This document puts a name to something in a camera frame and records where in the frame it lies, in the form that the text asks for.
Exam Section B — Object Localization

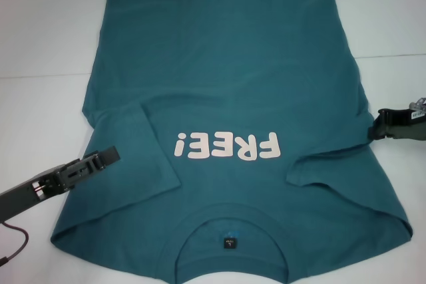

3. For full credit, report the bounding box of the left gripper cable with plug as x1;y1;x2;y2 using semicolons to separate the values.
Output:
0;219;29;260

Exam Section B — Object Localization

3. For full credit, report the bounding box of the teal t-shirt with FREE print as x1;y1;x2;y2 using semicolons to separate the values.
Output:
49;0;413;284

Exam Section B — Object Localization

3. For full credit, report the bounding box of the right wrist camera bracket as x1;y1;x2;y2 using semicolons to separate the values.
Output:
382;123;426;147

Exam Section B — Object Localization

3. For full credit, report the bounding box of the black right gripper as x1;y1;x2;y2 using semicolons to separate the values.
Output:
367;106;426;140

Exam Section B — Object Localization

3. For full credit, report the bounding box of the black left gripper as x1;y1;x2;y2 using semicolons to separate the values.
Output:
0;145;121;223

